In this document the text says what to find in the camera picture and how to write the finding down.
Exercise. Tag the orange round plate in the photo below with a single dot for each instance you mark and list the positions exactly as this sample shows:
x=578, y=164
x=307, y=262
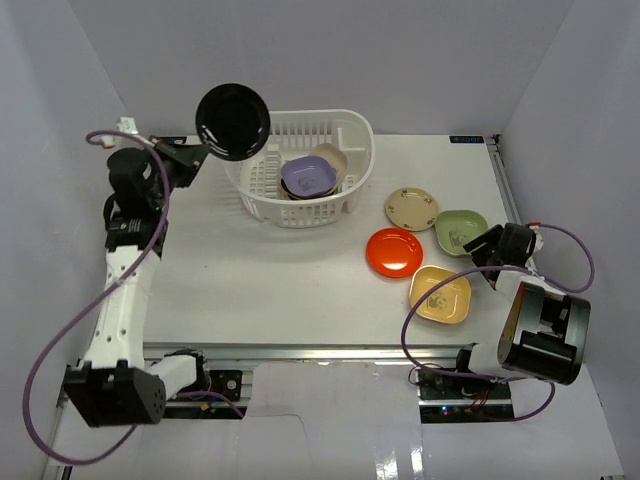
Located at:
x=394, y=253

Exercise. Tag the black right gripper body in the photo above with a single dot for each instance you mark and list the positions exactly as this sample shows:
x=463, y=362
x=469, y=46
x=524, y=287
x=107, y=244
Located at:
x=490, y=251

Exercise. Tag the yellow square panda plate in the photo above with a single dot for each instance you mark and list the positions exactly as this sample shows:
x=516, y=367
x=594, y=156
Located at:
x=449, y=304

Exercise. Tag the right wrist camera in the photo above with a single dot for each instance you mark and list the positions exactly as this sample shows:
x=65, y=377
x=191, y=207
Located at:
x=538, y=241

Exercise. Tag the purple square panda plate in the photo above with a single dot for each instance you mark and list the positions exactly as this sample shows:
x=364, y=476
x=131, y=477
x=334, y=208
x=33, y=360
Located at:
x=308, y=177

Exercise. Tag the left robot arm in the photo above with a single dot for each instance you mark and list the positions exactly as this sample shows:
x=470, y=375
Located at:
x=113, y=386

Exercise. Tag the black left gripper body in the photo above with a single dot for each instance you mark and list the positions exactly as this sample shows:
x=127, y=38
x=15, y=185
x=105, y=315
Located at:
x=185, y=156

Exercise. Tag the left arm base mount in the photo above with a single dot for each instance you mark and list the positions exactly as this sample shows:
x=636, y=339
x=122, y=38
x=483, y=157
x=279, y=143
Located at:
x=228, y=383

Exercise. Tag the green square panda plate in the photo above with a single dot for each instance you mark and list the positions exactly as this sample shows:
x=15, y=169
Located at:
x=455, y=228

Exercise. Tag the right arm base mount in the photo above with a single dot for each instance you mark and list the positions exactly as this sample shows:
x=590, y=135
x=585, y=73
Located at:
x=452, y=400

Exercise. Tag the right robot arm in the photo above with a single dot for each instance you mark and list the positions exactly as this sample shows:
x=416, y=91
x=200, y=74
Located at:
x=544, y=335

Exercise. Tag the beige round floral plate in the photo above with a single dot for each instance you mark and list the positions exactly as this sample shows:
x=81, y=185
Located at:
x=412, y=209

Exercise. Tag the yellow round patterned plate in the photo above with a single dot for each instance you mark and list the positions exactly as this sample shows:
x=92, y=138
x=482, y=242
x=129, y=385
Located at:
x=287, y=192

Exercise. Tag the white plastic bin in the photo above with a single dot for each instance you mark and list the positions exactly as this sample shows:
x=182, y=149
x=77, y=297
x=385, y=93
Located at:
x=293, y=135

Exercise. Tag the cream square panda plate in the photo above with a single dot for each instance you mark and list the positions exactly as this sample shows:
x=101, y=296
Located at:
x=337, y=159

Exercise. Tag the black round plate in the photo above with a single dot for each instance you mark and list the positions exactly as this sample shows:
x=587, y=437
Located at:
x=234, y=121

